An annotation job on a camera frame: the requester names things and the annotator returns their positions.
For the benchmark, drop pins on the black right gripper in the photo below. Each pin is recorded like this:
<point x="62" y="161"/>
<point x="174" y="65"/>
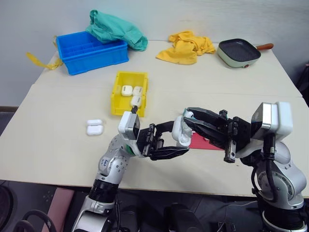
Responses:
<point x="240" y="131"/>

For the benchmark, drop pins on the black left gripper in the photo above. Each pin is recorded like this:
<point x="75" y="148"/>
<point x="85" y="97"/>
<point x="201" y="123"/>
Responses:
<point x="148" y="141"/>

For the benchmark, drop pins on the white earbud case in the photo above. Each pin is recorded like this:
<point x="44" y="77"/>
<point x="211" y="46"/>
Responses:
<point x="137" y="91"/>
<point x="126" y="90"/>
<point x="177" y="131"/>
<point x="136" y="100"/>
<point x="94" y="130"/>

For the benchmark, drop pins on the white earbud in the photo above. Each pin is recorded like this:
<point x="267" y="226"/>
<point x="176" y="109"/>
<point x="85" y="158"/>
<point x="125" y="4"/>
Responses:
<point x="189" y="114"/>

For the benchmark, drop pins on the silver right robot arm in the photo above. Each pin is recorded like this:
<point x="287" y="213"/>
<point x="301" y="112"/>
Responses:
<point x="289" y="174"/>

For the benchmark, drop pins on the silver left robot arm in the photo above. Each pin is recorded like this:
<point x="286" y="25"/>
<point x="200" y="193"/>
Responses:
<point x="113" y="166"/>

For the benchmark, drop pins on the yellow plastic bin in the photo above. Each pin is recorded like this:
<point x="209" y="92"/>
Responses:
<point x="120" y="106"/>

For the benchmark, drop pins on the red flat mat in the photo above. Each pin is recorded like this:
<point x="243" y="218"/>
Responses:
<point x="200" y="145"/>

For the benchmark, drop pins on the pale green square grill pan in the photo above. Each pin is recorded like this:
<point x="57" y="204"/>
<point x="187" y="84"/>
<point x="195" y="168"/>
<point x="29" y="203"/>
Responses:
<point x="237" y="53"/>

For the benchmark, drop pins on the yellow crumpled cloth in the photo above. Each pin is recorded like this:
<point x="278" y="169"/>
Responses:
<point x="183" y="50"/>

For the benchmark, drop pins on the black rounded shape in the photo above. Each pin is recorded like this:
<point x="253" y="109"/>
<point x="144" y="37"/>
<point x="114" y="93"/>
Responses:
<point x="181" y="217"/>

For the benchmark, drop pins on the dark chair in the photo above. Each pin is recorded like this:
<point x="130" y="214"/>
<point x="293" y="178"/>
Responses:
<point x="303" y="82"/>

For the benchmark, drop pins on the blue plastic divided crate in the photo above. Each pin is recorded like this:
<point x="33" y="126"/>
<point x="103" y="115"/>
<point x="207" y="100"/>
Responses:
<point x="96" y="60"/>

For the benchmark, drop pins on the green crumpled cloth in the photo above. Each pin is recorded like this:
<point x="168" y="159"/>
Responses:
<point x="113" y="26"/>

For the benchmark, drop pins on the pink board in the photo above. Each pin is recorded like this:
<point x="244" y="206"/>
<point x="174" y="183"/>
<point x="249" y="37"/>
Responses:
<point x="60" y="207"/>

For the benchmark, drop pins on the dark round object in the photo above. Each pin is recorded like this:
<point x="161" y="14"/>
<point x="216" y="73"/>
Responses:
<point x="6" y="205"/>

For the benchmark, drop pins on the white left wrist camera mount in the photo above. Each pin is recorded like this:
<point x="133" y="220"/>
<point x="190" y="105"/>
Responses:
<point x="126" y="123"/>

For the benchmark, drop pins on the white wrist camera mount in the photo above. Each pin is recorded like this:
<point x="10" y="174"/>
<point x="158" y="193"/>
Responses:
<point x="277" y="120"/>
<point x="126" y="123"/>

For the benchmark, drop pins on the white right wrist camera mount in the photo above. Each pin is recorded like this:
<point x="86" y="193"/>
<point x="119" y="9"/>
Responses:
<point x="277" y="120"/>

